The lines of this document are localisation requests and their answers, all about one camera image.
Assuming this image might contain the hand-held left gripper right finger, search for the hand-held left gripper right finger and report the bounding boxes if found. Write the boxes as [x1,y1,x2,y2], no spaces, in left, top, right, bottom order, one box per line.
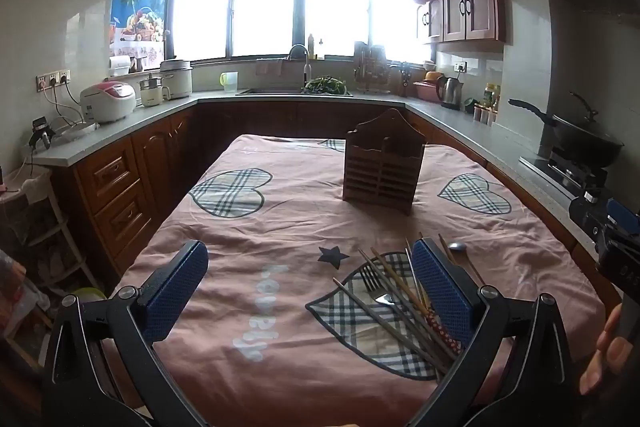
[411,237,599,427]

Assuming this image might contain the person's right hand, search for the person's right hand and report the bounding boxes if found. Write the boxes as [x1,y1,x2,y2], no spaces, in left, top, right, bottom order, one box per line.
[580,302,637,396]

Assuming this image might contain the dish drying rack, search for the dish drying rack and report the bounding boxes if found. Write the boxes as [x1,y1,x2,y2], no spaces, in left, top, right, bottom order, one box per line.
[352,40,397,94]

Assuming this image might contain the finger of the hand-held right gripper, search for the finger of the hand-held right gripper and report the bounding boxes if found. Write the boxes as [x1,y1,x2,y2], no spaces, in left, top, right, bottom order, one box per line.
[569,191,640,242]

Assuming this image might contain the wooden chopstick with red end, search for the wooden chopstick with red end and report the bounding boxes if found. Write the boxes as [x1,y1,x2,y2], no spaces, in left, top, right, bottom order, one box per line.
[370,247,463,349]
[357,248,460,355]

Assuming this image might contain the paper towel roll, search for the paper towel roll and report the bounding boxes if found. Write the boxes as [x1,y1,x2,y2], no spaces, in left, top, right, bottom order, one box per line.
[108,55,132,78]

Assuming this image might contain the steel electric kettle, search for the steel electric kettle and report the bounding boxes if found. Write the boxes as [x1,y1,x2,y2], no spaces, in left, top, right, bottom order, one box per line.
[435,76,465,110]

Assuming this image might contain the small black gadget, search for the small black gadget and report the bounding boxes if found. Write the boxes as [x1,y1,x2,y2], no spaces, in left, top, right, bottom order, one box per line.
[28,117,55,150]

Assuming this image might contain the knife block with utensils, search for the knife block with utensils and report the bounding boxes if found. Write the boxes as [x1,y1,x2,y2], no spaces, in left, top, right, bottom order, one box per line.
[397,61,416,98]

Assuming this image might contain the pink and white rice cooker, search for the pink and white rice cooker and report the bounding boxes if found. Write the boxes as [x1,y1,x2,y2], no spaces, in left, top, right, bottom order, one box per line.
[80,80,137,124]

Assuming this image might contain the black wok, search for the black wok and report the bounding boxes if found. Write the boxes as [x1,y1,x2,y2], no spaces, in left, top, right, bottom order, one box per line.
[508,91,625,168]

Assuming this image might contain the small cream electric pot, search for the small cream electric pot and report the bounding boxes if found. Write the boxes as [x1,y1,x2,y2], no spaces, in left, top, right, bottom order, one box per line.
[138,74,174,108]

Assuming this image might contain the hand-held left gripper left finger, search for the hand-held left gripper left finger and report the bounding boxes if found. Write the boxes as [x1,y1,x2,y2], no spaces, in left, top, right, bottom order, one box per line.
[42,240,211,427]

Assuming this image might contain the large kitchen window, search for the large kitchen window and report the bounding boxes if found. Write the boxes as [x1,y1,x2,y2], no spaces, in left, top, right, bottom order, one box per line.
[169,0,437,64]

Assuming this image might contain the green bowl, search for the green bowl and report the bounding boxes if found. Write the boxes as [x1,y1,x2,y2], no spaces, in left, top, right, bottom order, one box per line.
[74,286,109,304]

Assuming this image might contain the pink plastic basin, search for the pink plastic basin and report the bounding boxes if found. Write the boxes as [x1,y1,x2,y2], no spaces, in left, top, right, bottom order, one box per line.
[412,79,446,103]

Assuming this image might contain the chrome kitchen faucet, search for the chrome kitchen faucet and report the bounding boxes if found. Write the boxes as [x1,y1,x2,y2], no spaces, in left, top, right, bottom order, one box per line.
[287,44,312,90]

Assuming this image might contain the white seasoning jars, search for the white seasoning jars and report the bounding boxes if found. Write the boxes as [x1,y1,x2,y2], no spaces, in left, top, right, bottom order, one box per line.
[472,104,497,127]

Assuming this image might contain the white storage rack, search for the white storage rack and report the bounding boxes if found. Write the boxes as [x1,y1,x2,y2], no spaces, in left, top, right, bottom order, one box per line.
[0,166,97,299]

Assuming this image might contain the metal chopstick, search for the metal chopstick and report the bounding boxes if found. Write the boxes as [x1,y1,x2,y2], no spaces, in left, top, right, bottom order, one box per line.
[345,284,457,362]
[333,277,443,376]

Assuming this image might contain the pink blanket with plaid hearts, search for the pink blanket with plaid hearts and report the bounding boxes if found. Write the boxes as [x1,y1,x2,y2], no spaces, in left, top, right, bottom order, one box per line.
[111,134,609,427]

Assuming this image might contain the metal spoon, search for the metal spoon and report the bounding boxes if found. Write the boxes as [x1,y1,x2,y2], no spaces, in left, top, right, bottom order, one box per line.
[447,241,487,288]

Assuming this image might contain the wooden slatted utensil holder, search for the wooden slatted utensil holder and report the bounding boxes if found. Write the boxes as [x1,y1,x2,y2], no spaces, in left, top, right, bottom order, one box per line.
[342,109,427,216]

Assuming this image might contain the gas stove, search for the gas stove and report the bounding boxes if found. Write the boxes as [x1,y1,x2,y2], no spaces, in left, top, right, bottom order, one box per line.
[519,147,609,204]

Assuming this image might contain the green leafy vegetables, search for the green leafy vegetables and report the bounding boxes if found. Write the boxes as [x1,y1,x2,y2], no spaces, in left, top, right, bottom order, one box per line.
[303,76,349,96]

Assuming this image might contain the large white cooker pot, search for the large white cooker pot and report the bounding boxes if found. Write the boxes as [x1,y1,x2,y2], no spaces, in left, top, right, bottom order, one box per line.
[159,59,194,100]

